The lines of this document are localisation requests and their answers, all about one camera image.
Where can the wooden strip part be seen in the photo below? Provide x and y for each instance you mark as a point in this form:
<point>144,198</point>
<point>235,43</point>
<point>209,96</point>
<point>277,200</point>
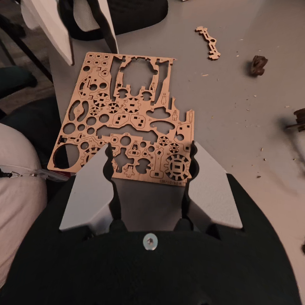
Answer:
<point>215,53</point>

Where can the wooden laser-cut parts sheet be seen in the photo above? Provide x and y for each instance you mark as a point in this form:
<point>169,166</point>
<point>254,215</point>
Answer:
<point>157,164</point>

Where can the black rounded object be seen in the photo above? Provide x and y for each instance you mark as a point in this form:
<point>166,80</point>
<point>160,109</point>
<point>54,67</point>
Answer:
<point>138,16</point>

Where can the clear badge holder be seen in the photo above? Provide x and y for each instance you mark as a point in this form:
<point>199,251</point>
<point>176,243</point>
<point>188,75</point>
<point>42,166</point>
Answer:
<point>47,175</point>

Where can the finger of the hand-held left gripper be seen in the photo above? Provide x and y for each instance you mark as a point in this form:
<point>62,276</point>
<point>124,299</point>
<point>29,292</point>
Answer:
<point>106,21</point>
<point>50,19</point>

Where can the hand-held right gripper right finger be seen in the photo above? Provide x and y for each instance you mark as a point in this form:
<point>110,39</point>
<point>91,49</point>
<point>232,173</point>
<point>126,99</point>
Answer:
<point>212,193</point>

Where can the teal chair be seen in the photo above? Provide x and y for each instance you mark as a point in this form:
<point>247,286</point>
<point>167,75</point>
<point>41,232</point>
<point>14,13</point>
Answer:
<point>16,81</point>

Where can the dark wooden gear model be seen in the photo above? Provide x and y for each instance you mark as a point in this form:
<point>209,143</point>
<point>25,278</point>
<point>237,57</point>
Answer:
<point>300,119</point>

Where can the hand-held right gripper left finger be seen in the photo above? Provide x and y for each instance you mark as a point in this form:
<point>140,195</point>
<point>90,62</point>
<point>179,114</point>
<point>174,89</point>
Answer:
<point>88,190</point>

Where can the small dark wooden assembly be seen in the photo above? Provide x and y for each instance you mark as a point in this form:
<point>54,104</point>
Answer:
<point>258,65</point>

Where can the person in white shirt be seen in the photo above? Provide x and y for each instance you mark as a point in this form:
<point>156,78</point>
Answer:
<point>16,202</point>

